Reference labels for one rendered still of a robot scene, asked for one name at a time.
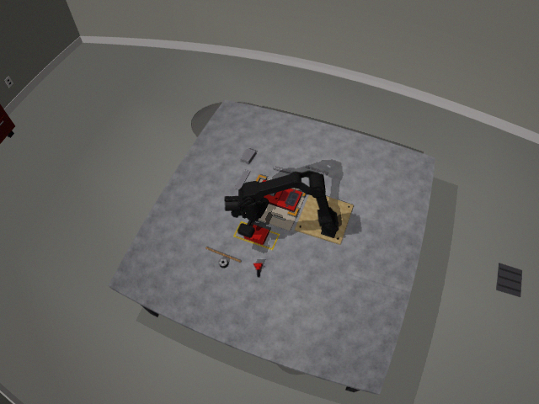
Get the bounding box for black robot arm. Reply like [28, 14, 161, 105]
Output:
[224, 170, 339, 238]

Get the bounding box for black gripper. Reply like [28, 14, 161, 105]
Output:
[237, 198, 269, 238]

